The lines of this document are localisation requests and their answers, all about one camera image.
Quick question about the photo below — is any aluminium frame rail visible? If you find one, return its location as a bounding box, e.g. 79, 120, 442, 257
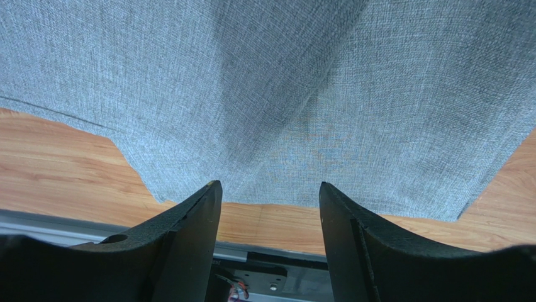
1, 210, 327, 263

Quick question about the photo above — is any grey cloth napkin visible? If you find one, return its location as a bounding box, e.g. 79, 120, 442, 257
1, 1, 535, 221

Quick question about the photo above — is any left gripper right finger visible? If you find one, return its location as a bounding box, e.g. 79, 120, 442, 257
319, 182, 477, 301

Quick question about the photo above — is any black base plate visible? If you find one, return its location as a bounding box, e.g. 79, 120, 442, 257
213, 252, 334, 301

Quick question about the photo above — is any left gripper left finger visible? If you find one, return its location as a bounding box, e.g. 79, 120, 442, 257
72, 181, 222, 301

